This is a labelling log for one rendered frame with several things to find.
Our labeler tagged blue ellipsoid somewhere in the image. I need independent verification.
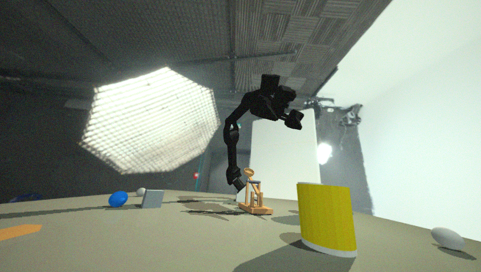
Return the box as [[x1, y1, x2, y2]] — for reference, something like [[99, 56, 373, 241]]
[[108, 192, 128, 207]]

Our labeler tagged grey ball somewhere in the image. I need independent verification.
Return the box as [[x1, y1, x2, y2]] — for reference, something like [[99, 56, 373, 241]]
[[136, 188, 145, 197]]

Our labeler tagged grey ellipsoid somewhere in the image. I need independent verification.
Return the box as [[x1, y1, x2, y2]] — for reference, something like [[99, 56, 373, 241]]
[[431, 226, 466, 250]]

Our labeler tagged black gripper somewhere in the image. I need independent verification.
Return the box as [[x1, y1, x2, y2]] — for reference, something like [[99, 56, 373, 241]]
[[250, 95, 304, 130]]

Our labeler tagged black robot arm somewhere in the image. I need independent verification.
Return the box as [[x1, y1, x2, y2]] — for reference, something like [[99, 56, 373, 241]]
[[223, 74, 296, 192]]

